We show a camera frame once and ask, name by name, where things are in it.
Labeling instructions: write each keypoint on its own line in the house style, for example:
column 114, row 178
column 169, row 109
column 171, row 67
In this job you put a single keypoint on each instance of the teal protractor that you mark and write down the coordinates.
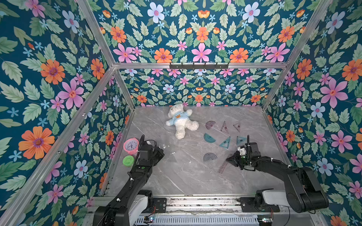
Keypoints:
column 209, row 138

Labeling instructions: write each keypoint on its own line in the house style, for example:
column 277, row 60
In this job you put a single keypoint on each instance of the white vent grille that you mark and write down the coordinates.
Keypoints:
column 208, row 220

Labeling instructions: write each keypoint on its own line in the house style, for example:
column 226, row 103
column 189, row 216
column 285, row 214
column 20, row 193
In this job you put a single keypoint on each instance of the purple narrow triangle ruler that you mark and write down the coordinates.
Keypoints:
column 224, row 127

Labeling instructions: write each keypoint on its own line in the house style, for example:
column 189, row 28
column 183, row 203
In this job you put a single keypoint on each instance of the pink alarm clock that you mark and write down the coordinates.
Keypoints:
column 131, row 146

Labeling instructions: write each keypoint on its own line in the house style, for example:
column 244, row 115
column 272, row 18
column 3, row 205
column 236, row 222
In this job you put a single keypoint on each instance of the purple straight ruler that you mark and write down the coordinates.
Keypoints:
column 223, row 166

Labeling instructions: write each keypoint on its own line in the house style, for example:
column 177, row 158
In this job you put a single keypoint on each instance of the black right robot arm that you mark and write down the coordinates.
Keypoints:
column 302, row 190

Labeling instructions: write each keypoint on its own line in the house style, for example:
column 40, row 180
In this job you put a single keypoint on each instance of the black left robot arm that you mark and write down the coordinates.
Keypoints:
column 132, row 200

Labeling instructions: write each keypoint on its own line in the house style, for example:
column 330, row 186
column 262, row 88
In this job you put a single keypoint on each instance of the green small jar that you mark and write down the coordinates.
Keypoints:
column 128, row 161

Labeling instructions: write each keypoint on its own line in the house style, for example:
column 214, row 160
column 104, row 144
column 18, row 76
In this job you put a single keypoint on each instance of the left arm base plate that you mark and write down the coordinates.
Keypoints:
column 156, row 205

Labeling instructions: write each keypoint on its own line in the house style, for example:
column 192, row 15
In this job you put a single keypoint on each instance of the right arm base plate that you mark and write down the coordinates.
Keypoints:
column 248, row 205

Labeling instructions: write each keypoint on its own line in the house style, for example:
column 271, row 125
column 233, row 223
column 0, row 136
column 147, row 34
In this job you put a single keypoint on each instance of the teal triangle ruler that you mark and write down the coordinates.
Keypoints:
column 240, row 141
column 226, row 143

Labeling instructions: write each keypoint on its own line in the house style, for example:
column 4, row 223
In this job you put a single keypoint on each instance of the purple protractor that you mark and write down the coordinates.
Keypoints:
column 210, row 124

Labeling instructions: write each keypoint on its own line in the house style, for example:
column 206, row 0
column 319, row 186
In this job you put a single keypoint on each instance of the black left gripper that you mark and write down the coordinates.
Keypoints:
column 160, row 154

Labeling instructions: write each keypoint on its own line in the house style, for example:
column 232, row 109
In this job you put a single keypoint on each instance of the white teddy bear blue shirt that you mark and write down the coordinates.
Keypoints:
column 179, row 118

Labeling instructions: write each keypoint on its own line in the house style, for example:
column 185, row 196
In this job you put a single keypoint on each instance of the black hook rail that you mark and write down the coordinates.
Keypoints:
column 191, row 66

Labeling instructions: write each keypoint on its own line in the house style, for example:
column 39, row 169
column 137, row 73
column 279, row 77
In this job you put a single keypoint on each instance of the purple wide triangle ruler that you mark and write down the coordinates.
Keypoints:
column 237, row 127

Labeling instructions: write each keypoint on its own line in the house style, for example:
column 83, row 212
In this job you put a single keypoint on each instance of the grey blue protractor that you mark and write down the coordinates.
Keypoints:
column 209, row 157

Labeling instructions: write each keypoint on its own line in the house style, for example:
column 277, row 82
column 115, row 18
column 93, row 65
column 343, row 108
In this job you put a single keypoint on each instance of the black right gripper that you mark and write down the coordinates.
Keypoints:
column 234, row 161

